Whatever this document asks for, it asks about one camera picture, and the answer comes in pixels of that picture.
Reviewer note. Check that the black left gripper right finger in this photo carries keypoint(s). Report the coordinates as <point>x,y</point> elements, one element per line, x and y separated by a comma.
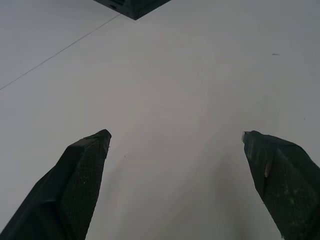
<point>287,185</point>

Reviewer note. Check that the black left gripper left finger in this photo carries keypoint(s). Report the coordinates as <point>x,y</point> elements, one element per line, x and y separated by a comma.
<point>67,190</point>

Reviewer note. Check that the dark box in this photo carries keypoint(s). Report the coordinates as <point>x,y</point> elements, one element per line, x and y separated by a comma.
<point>135,7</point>

